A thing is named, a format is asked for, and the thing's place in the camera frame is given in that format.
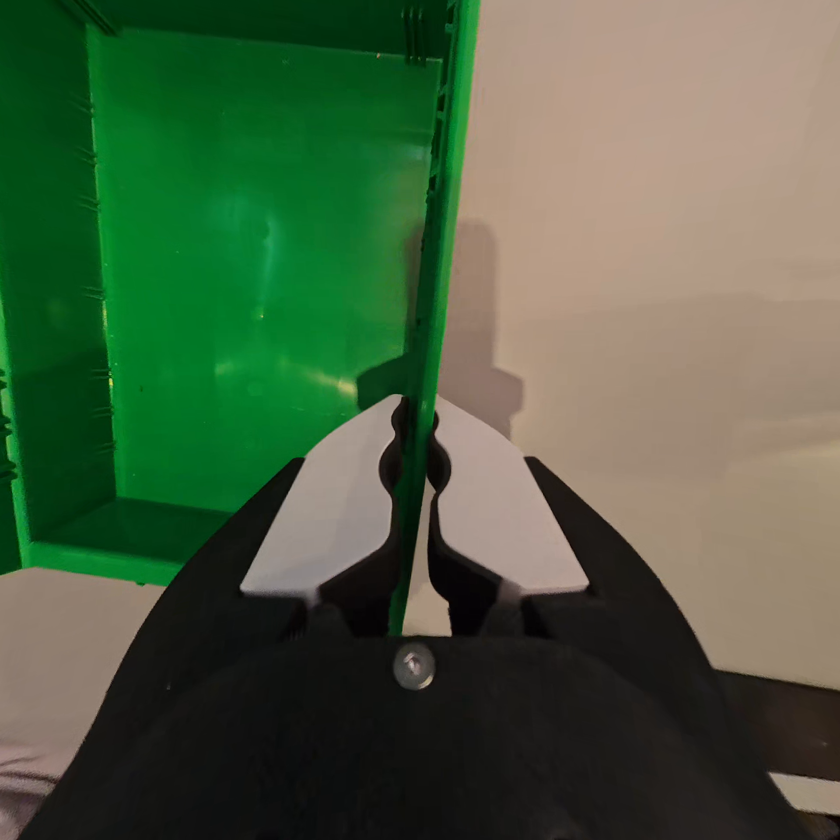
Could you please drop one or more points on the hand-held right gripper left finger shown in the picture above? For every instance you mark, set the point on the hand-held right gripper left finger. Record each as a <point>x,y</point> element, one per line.
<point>328,525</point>

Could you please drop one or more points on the green plastic box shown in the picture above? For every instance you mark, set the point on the green plastic box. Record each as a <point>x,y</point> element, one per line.
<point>262,262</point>

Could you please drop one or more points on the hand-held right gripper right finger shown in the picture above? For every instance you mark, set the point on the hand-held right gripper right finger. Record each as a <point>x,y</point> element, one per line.
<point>505,525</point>

